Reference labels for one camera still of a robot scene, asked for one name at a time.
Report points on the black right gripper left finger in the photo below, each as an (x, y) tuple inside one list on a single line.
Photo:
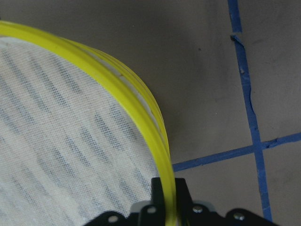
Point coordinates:
[(153, 213)]

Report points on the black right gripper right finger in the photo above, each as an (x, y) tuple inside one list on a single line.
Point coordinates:
[(184, 204)]

